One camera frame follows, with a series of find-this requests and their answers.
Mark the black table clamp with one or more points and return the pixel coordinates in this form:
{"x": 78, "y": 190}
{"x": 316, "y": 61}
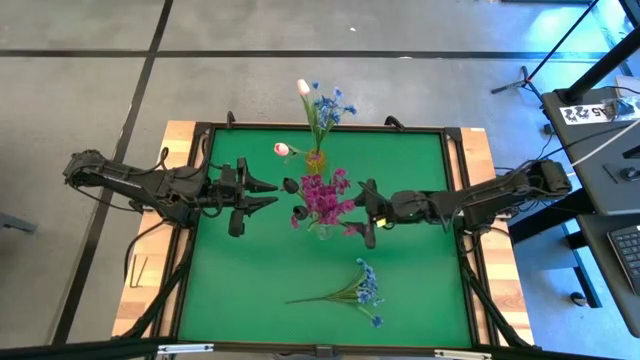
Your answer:
{"x": 230, "y": 119}
{"x": 395, "y": 122}

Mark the black tripod stand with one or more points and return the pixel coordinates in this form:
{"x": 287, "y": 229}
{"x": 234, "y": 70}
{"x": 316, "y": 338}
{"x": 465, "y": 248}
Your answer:
{"x": 522, "y": 82}

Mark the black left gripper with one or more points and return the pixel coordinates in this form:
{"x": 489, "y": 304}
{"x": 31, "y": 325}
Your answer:
{"x": 227, "y": 190}

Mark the blue artificial flower bunch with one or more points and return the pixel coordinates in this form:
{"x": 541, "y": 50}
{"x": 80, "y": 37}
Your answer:
{"x": 367, "y": 290}
{"x": 327, "y": 107}

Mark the silver metal bracket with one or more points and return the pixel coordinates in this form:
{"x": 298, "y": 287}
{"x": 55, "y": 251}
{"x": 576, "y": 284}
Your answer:
{"x": 462, "y": 355}
{"x": 185, "y": 348}

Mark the black pole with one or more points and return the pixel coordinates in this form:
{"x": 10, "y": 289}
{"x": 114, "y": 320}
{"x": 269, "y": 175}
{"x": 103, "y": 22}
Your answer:
{"x": 600, "y": 67}

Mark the white paper label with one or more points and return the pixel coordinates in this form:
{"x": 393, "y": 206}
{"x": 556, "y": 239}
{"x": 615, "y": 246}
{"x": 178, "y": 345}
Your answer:
{"x": 582, "y": 114}

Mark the pink artificial tulip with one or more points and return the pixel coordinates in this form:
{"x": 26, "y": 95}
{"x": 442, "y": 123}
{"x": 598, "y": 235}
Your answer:
{"x": 281, "y": 149}
{"x": 303, "y": 86}

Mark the clear glass vase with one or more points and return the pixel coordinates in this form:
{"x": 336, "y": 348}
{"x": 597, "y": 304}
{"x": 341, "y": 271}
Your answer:
{"x": 325, "y": 232}

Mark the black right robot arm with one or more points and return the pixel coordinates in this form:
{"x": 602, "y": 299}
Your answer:
{"x": 500, "y": 197}

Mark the purple artificial flower bunch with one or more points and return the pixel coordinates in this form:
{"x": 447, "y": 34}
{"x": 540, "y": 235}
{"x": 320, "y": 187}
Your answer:
{"x": 330, "y": 215}
{"x": 315, "y": 185}

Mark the black computer mouse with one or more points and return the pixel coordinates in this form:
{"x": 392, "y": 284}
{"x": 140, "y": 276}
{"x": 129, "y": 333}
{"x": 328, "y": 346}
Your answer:
{"x": 577, "y": 298}

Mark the green table mat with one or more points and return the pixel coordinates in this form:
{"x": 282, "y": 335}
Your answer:
{"x": 250, "y": 280}

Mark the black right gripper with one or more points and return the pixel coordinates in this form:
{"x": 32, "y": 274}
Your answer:
{"x": 405, "y": 207}

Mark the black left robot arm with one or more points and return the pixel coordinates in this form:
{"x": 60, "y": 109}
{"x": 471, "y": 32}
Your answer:
{"x": 150, "y": 187}

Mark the metal hex keys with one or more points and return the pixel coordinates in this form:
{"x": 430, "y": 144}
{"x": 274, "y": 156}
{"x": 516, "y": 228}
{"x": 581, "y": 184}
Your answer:
{"x": 137, "y": 280}

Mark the black keyboard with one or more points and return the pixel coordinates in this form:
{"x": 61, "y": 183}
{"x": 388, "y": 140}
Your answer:
{"x": 625, "y": 255}

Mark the black desk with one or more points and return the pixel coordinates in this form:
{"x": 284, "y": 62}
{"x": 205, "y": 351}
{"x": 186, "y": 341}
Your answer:
{"x": 590, "y": 160}
{"x": 615, "y": 310}

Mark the grey flat object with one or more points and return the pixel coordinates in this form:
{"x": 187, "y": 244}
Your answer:
{"x": 17, "y": 223}

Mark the yellow textured glass vase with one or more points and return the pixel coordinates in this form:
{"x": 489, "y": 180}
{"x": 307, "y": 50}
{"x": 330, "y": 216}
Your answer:
{"x": 316, "y": 162}

